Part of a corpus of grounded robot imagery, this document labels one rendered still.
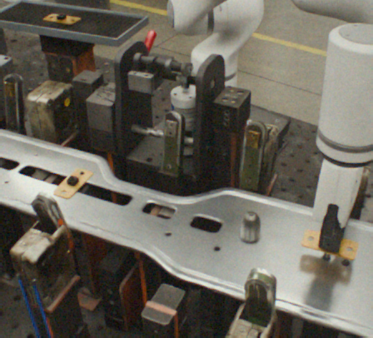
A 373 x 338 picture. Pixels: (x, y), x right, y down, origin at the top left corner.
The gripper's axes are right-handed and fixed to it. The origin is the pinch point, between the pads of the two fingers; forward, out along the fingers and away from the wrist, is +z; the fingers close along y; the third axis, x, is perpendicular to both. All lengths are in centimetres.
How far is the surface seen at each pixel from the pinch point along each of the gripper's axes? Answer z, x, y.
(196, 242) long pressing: 5.3, -20.0, 4.6
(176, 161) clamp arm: 3.8, -31.3, -11.9
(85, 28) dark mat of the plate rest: -11, -62, -31
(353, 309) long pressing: 5.4, 5.7, 8.3
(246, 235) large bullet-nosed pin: 3.7, -12.8, 1.5
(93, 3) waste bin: 76, -212, -247
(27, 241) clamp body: 0.8, -41.5, 18.8
